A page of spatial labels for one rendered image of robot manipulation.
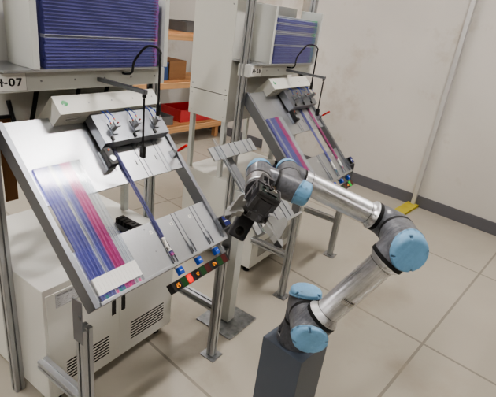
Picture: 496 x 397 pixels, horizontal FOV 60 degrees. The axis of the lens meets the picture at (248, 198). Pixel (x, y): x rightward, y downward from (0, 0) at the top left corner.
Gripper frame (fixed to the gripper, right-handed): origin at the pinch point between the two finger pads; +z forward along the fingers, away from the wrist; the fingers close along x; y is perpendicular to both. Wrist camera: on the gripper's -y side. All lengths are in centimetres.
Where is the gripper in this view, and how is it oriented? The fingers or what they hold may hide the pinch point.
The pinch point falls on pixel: (252, 235)
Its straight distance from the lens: 96.2
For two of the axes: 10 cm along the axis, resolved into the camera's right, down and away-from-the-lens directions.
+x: 8.5, 4.8, 2.0
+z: -0.4, 4.4, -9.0
